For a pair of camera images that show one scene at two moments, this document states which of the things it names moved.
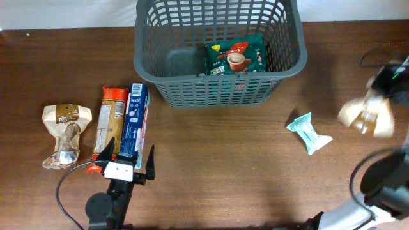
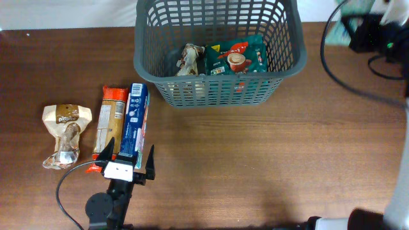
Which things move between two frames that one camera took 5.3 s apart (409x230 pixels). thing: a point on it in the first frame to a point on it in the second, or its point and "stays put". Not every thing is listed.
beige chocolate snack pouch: x=368 y=114 to x=187 y=65
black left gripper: x=150 y=170 stays put
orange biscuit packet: x=110 y=123 stays put
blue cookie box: x=135 y=123 stays put
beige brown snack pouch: x=65 y=122 stays put
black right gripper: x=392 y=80 to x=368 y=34
